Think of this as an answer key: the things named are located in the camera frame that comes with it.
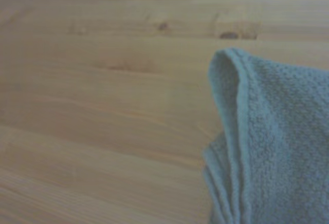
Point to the grey terry towel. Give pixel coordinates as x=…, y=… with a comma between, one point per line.
x=277, y=136

